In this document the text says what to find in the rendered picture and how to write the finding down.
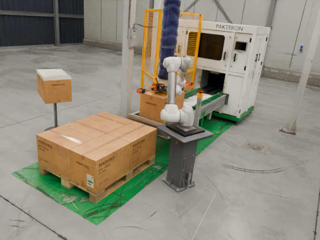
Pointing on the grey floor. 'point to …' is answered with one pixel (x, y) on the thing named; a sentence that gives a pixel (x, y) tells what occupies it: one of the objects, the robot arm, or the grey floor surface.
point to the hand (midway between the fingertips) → (155, 86)
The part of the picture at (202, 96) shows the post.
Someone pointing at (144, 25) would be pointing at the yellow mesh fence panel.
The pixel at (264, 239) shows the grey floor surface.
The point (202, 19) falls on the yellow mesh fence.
